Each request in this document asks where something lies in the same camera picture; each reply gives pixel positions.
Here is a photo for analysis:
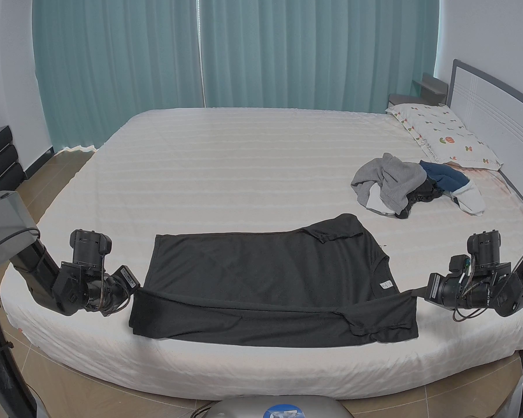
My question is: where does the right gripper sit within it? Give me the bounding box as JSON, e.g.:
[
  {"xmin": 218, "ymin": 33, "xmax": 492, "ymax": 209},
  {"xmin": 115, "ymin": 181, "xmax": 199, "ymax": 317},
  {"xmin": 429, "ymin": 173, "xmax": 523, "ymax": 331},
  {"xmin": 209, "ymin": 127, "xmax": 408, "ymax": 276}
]
[{"xmin": 425, "ymin": 273, "xmax": 468, "ymax": 308}]

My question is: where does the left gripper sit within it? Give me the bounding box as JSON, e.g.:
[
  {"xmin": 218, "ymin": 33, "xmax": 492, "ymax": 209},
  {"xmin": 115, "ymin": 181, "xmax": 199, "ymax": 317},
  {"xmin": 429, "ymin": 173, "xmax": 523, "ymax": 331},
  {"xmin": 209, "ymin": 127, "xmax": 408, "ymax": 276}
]
[{"xmin": 97, "ymin": 265, "xmax": 141, "ymax": 314}]

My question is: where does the black polo shirt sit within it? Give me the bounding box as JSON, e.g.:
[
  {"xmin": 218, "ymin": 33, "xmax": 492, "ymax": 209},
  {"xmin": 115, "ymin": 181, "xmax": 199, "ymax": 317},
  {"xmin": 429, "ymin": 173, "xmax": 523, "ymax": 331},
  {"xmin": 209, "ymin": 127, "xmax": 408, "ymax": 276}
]
[{"xmin": 128, "ymin": 214, "xmax": 420, "ymax": 348}]

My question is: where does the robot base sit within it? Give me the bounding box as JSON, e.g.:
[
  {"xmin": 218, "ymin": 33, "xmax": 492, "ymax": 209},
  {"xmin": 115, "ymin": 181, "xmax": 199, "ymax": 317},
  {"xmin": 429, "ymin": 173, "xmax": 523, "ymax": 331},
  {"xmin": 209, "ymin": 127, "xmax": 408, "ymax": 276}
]
[{"xmin": 203, "ymin": 397, "xmax": 354, "ymax": 418}]

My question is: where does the pile of clothes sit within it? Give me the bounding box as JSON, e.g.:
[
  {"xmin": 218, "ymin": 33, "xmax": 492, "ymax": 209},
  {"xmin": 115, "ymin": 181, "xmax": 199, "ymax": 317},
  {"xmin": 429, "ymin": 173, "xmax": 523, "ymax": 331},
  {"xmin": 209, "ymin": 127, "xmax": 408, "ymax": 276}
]
[{"xmin": 351, "ymin": 153, "xmax": 486, "ymax": 220}]

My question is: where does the bed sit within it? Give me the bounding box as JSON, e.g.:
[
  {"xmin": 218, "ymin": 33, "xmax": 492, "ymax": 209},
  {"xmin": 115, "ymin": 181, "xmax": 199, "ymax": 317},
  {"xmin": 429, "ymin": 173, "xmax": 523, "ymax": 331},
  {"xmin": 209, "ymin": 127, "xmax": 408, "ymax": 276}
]
[{"xmin": 0, "ymin": 59, "xmax": 523, "ymax": 401}]

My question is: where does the white printed pillow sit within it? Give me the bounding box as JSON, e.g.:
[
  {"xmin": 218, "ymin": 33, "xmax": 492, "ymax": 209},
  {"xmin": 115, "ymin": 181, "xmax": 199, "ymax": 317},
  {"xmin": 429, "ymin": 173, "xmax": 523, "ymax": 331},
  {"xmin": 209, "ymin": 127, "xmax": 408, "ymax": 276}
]
[{"xmin": 386, "ymin": 102, "xmax": 504, "ymax": 171}]

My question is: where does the black chest of drawers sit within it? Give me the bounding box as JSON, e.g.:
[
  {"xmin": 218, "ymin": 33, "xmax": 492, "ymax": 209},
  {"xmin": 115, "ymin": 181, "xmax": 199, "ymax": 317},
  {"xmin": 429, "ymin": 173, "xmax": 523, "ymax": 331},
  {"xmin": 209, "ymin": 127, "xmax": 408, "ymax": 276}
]
[{"xmin": 0, "ymin": 125, "xmax": 27, "ymax": 195}]

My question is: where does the grey bedside table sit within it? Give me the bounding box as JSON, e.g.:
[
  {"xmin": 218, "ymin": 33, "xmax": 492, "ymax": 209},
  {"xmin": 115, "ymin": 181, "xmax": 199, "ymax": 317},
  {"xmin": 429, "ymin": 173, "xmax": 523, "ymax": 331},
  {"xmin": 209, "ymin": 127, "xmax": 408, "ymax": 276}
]
[{"xmin": 388, "ymin": 73, "xmax": 449, "ymax": 108}]

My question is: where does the blue-green curtain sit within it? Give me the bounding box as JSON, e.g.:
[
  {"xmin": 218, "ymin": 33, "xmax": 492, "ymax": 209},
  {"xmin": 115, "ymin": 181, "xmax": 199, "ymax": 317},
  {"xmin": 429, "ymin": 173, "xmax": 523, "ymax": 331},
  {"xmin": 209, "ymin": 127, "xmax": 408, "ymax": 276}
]
[
  {"xmin": 198, "ymin": 0, "xmax": 441, "ymax": 114},
  {"xmin": 33, "ymin": 0, "xmax": 205, "ymax": 151}
]

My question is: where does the black cable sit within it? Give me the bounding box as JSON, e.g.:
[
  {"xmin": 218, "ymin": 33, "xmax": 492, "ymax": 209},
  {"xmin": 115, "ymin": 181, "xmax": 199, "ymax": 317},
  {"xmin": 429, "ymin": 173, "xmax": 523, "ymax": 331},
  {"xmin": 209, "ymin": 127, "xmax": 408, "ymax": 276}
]
[
  {"xmin": 452, "ymin": 305, "xmax": 484, "ymax": 321},
  {"xmin": 0, "ymin": 228, "xmax": 41, "ymax": 264}
]

